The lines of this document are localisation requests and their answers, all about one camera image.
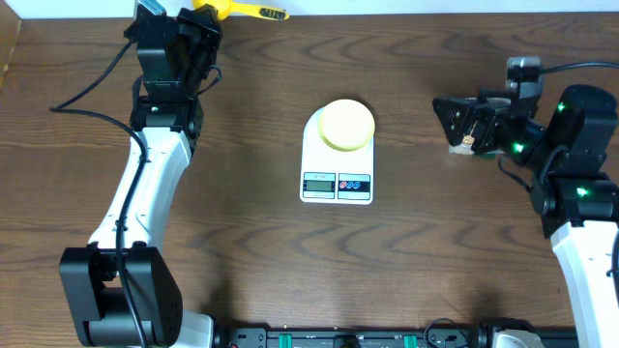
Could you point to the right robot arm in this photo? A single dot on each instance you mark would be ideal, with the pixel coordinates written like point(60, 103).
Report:
point(576, 201)

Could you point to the soybeans pile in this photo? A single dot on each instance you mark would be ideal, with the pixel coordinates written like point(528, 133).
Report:
point(468, 140)

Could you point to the yellow plastic bowl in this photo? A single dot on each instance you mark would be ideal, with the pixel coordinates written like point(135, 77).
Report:
point(346, 125)

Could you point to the white digital kitchen scale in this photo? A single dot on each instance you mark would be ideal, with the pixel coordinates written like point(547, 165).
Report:
point(330, 176)

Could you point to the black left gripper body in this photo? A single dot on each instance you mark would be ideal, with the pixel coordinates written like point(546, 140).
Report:
point(200, 46)

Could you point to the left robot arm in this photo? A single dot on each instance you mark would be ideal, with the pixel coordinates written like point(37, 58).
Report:
point(119, 290)

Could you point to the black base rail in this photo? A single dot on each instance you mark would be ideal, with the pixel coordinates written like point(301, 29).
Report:
point(263, 338)

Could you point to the clear plastic container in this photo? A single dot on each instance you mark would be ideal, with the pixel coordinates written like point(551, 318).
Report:
point(463, 150)

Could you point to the yellow measuring scoop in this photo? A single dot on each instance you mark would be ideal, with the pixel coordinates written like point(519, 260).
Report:
point(226, 8)

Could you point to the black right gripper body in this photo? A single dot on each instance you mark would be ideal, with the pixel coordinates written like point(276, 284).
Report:
point(498, 131)

